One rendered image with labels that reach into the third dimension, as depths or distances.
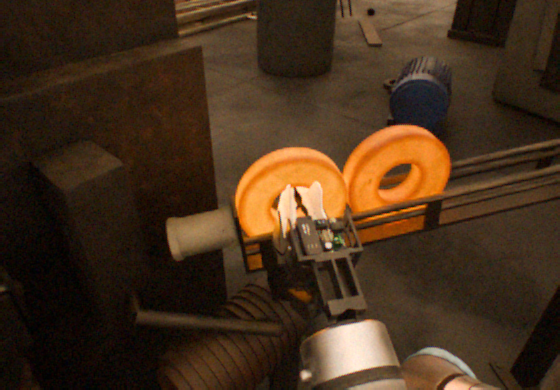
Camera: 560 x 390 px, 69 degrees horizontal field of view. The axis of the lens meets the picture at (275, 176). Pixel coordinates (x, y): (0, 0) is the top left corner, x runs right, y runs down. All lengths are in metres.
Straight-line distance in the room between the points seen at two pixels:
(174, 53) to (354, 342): 0.45
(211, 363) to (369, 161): 0.35
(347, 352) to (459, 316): 1.04
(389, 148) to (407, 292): 0.93
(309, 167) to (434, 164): 0.18
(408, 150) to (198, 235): 0.30
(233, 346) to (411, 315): 0.84
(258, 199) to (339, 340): 0.22
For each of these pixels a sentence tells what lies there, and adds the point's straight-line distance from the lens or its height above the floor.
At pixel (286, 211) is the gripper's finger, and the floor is 0.73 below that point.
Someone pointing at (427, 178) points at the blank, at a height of 0.72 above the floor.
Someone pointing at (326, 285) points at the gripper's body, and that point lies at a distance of 0.44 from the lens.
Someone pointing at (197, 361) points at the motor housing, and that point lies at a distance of 0.62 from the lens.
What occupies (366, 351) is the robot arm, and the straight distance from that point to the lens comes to 0.41.
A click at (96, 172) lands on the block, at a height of 0.80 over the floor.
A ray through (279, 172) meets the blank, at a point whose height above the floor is 0.77.
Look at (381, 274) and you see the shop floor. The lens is 1.46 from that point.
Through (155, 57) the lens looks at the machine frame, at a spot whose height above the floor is 0.87.
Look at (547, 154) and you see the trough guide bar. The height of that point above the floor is 0.71.
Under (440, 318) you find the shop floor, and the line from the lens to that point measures 1.40.
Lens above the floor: 1.05
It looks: 34 degrees down
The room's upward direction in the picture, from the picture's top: straight up
